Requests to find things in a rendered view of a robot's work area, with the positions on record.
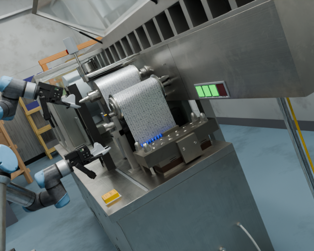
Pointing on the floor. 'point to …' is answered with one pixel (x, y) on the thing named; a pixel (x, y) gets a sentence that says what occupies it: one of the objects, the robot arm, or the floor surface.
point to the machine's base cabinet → (192, 214)
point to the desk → (10, 217)
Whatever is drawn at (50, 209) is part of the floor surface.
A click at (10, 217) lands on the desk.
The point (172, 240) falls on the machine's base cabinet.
